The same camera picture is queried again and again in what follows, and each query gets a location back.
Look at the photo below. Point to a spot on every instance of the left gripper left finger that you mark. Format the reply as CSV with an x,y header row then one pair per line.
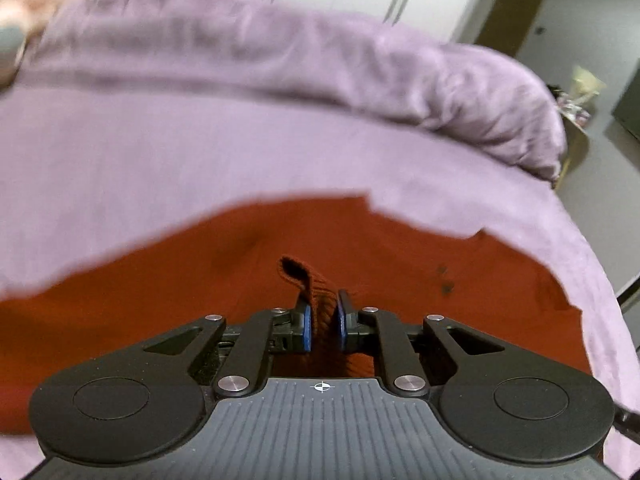
x,y
268,333

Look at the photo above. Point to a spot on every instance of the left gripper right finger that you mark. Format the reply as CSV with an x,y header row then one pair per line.
x,y
381,335

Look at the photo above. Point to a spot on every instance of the dark red knit cardigan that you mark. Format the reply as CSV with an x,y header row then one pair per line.
x,y
262,256

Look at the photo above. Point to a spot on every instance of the purple bed sheet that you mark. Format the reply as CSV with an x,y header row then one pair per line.
x,y
91,172

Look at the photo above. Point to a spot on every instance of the yellow wooden side shelf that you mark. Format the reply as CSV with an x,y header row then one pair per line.
x,y
576,106

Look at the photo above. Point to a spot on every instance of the black flat panel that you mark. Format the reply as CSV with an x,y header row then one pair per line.
x,y
627,110

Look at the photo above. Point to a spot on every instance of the crumpled purple duvet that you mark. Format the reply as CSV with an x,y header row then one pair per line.
x,y
472,94

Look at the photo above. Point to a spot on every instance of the brown wooden door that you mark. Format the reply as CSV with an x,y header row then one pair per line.
x,y
507,25

